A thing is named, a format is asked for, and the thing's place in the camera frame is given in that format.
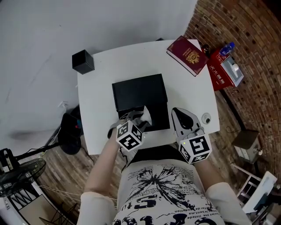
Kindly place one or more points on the white paper sheet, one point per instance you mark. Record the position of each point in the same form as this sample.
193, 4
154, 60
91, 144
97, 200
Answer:
195, 44

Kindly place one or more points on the blue water bottle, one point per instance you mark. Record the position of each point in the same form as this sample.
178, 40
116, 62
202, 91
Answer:
227, 48

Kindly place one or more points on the person's right forearm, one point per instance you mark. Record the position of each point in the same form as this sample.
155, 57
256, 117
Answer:
208, 175

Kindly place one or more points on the dark red hardcover book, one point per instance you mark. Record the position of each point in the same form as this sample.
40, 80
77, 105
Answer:
186, 55

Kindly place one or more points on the person's left forearm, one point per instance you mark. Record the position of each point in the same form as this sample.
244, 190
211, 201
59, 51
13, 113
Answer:
103, 167

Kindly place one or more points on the black shorts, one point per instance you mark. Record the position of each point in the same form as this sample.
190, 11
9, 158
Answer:
158, 153

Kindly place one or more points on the black bag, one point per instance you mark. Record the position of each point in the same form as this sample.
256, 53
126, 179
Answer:
70, 134

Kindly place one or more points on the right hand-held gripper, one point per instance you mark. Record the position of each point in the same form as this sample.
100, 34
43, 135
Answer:
195, 147

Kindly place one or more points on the black floor fan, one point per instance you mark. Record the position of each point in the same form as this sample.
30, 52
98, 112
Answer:
19, 175

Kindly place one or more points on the white shelf unit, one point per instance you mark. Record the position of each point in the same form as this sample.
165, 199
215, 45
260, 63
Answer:
28, 208

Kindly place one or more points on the white metal rack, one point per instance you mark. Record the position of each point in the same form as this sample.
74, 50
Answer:
256, 189

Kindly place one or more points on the small black cube box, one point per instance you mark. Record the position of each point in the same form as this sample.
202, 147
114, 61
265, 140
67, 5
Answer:
83, 62

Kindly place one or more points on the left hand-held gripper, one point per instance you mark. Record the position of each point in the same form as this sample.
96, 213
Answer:
129, 137

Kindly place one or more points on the white cloth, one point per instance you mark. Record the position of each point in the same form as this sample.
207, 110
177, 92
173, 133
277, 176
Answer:
145, 116

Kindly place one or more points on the red cardboard box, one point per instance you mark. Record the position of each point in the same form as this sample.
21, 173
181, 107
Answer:
218, 74

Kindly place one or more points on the white printed t-shirt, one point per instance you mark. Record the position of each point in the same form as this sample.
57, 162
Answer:
162, 197

